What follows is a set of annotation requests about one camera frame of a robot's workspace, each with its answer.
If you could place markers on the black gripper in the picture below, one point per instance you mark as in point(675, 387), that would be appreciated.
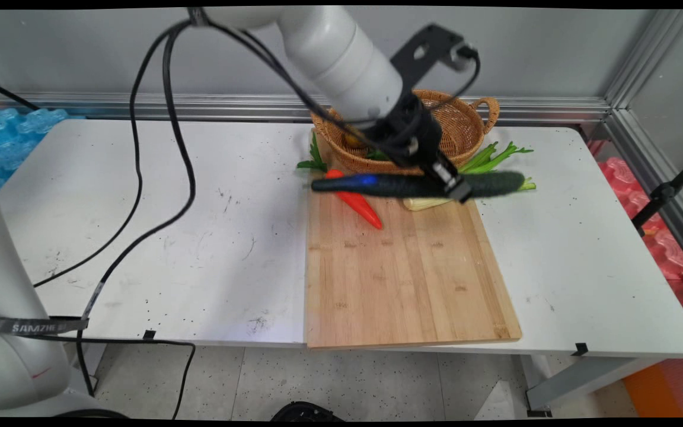
point(415, 133)

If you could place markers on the dark green cucumber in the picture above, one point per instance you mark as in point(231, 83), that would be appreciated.
point(377, 185)

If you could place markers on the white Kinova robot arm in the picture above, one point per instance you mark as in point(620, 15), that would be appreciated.
point(341, 59)

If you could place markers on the green onion with white stalk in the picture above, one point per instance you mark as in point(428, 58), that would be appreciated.
point(495, 157)

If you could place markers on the green leafy vegetable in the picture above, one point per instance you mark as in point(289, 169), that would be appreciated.
point(378, 156)

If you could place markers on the orange carrot with green leaves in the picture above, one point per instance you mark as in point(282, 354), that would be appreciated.
point(365, 210)

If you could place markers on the yellow vegetable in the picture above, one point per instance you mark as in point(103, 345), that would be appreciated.
point(353, 141)

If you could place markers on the bamboo cutting board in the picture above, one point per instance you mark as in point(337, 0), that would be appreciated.
point(407, 279)

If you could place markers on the black tripod stand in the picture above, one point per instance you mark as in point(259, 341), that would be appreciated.
point(664, 193)

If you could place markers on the red foam mat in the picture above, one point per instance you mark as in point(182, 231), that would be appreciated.
point(667, 249)

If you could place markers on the grey table leg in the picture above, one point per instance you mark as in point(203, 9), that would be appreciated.
point(590, 376)

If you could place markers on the black round object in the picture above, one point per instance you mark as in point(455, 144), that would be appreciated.
point(306, 412)

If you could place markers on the orange floor mat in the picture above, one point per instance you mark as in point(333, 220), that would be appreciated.
point(650, 394)

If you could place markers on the blue foam mat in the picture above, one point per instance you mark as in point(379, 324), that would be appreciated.
point(12, 139)

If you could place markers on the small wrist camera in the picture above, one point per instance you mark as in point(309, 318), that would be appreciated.
point(463, 54)

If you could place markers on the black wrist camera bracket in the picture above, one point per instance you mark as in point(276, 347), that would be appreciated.
point(421, 47)

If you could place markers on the aluminium frame post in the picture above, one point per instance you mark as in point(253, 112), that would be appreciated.
point(644, 142)

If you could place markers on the aluminium frame rail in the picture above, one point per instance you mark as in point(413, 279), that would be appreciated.
point(199, 107)

